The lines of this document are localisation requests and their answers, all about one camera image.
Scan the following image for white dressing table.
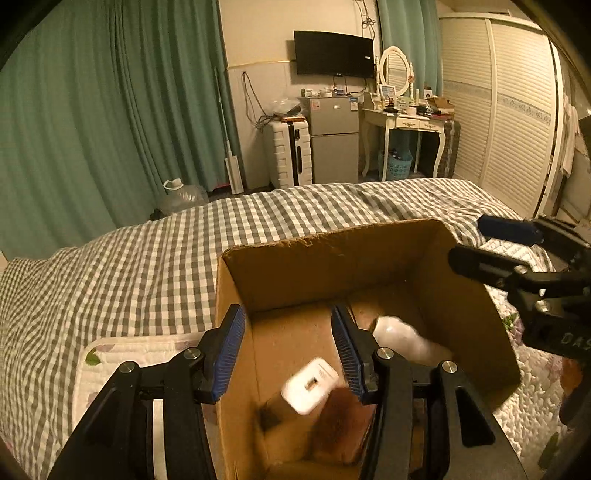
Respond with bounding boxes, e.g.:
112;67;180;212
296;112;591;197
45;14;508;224
359;105;456;180

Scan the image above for green curtain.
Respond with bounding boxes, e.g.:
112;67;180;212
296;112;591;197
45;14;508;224
0;0;242;259
376;0;445;100

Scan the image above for oval white mirror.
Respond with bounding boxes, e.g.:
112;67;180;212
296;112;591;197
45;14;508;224
378;45;415;99

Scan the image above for clear plastic bag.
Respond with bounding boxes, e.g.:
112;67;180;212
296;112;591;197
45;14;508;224
271;98;304;119

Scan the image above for dark striped suitcase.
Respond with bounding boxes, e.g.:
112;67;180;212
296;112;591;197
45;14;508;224
436;118;462;180

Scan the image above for grey checked blanket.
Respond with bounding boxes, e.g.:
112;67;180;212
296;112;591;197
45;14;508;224
0;177;557;464

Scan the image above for silver fridge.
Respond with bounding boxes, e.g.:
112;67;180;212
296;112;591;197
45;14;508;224
308;95;361;186

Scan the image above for clear water jug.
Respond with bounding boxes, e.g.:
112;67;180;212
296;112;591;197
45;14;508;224
159;178;210;219

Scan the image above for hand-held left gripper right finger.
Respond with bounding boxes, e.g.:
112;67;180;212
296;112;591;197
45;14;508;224
331;302;529;480

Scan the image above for brown block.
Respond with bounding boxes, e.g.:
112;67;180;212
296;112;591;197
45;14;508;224
313;387;378;465

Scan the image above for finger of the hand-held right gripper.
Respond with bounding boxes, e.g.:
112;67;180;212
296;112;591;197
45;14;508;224
448;244;591;305
477;214;591;259

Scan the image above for black television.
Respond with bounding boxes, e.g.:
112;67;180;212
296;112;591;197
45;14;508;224
293;30;375;79

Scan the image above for small cardboard box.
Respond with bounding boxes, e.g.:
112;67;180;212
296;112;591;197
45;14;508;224
427;95;456;116

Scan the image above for white flat mop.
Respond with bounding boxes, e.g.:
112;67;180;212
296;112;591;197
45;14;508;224
213;66;245;195

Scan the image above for white plastic object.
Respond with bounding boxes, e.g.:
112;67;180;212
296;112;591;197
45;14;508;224
370;316;456;366

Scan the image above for white suitcase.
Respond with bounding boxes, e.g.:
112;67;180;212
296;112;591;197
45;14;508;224
263;119;315;189

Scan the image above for white charger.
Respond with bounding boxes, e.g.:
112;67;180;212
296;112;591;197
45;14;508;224
281;357;341;415

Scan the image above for wall cables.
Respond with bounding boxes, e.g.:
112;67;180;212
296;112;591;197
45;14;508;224
241;71;279;131

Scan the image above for white louvred wardrobe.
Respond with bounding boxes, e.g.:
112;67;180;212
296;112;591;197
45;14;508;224
436;12;570;219

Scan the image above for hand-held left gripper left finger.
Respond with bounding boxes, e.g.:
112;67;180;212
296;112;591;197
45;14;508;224
48;304;247;480

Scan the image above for hanging white towel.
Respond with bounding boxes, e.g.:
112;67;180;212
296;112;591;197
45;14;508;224
558;91;579;177

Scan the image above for blue plastic basket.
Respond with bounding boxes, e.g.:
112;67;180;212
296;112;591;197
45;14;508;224
378;148;413;182

